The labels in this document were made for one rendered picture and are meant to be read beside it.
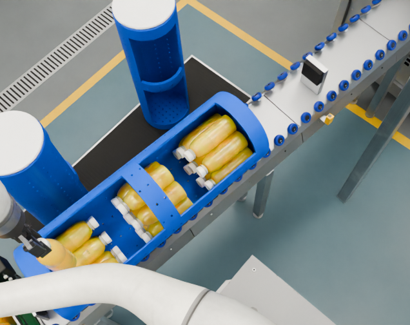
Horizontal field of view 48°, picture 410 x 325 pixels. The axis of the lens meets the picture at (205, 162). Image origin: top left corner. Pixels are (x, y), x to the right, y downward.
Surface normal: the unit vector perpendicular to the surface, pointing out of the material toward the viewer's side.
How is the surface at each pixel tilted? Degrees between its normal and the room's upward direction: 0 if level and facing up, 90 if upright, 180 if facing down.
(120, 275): 16
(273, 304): 0
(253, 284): 0
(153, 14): 0
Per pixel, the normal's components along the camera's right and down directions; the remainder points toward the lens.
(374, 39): -0.04, -0.42
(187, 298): -0.11, -0.79
